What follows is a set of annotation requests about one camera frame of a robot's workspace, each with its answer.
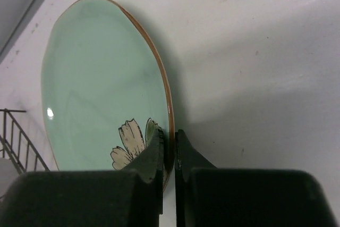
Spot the wire dish rack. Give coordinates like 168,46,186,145
1,108,49,174

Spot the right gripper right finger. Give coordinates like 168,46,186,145
174,130,338,226

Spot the red and teal plate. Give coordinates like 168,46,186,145
0,158,19,198

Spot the green flower plate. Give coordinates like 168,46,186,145
41,0,174,182

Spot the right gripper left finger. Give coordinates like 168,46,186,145
1,130,164,226

